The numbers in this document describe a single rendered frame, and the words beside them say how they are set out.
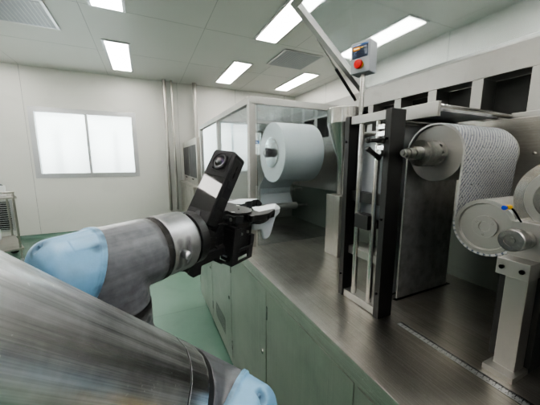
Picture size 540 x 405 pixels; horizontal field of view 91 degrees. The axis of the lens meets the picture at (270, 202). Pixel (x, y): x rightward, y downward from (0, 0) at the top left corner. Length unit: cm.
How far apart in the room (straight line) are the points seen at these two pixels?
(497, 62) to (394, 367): 92
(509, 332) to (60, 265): 73
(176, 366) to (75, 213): 573
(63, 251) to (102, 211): 555
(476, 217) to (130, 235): 68
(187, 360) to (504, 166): 86
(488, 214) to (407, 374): 38
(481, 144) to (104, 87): 561
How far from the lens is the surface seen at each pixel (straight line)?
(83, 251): 28
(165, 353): 18
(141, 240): 30
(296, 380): 104
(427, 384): 68
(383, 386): 64
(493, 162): 87
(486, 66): 116
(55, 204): 593
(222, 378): 24
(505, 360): 77
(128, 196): 574
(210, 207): 37
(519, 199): 71
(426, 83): 126
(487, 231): 75
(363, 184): 81
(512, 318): 73
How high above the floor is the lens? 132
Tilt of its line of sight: 9 degrees down
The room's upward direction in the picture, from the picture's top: straight up
